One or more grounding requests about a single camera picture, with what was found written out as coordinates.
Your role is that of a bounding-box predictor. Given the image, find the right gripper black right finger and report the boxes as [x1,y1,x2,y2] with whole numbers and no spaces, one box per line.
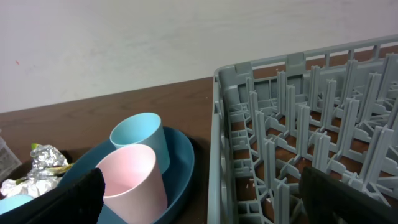
[299,167,397,224]

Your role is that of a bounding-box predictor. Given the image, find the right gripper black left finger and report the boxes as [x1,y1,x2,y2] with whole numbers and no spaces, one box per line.
[1,168,105,223]

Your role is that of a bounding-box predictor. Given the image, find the foil snack wrapper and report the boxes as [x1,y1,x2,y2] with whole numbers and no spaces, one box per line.
[16,143,73,185]

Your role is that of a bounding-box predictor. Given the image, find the light blue bowl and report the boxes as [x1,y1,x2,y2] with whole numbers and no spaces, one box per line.
[0,195,34,215]

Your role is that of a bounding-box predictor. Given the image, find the grey dishwasher rack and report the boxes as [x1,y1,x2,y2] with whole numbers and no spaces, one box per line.
[207,35,397,223]

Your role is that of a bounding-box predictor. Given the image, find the pink cup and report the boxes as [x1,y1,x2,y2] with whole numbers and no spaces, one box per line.
[96,144,167,223]

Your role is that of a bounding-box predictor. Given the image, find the clear plastic bin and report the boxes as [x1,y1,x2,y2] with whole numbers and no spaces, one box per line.
[0,137,22,181]

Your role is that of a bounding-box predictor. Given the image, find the light blue cup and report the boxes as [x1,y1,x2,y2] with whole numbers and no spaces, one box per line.
[109,113,170,174]

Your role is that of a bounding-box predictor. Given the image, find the dark blue plate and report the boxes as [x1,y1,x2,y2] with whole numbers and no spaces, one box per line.
[58,126,195,224]

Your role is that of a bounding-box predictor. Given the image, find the brown serving tray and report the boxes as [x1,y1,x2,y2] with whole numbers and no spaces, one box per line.
[7,136,210,223]

